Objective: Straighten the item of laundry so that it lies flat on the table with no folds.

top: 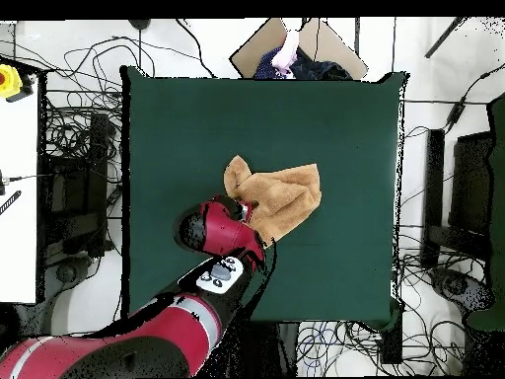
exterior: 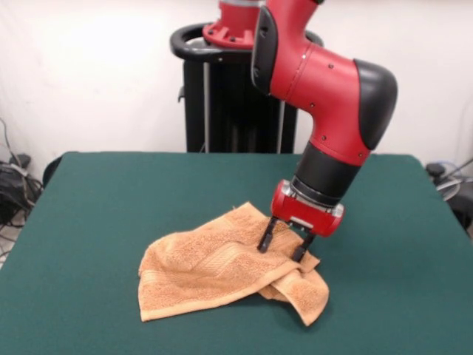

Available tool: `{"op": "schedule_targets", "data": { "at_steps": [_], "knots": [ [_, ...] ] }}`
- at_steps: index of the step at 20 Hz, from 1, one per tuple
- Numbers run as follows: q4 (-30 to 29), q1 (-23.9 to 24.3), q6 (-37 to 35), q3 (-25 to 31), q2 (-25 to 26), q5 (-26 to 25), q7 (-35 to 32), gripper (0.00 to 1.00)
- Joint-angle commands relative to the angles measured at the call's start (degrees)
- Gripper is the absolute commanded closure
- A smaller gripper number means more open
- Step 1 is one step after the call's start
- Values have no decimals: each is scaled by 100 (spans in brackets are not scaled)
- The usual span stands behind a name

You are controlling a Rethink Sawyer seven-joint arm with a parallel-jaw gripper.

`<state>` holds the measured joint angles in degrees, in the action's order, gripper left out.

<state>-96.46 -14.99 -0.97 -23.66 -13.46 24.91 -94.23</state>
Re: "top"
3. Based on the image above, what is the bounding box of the orange terry towel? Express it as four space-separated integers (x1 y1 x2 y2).
223 154 323 249

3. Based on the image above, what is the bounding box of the cardboard box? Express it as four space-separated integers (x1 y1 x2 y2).
229 17 370 82

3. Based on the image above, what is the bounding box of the black ribbed strap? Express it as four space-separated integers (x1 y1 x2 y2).
0 189 23 217

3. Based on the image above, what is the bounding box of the pale pink garment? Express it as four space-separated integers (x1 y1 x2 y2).
269 30 300 80

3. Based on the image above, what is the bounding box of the dark blue garment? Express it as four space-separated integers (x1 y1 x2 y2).
252 45 353 81

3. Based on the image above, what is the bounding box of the black rod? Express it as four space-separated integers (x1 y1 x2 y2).
424 16 468 59

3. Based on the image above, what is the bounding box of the yellow emergency stop button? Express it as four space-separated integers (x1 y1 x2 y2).
0 63 24 100

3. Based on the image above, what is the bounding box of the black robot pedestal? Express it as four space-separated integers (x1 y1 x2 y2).
220 321 300 378

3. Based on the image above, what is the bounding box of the green covered side table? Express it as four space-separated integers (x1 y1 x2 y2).
465 92 505 333

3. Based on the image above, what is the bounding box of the black cable tangle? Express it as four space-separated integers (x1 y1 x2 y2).
297 319 467 378
38 35 155 159

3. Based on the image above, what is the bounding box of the black equipment rack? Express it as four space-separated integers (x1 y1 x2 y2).
36 112 112 259
419 127 495 270

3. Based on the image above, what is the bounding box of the black power adapter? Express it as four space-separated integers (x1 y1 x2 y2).
445 100 467 129

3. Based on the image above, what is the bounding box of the dark green tablecloth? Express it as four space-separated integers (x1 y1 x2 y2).
119 64 407 325

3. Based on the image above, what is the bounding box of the white desk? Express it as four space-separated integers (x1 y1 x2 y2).
0 78 39 305

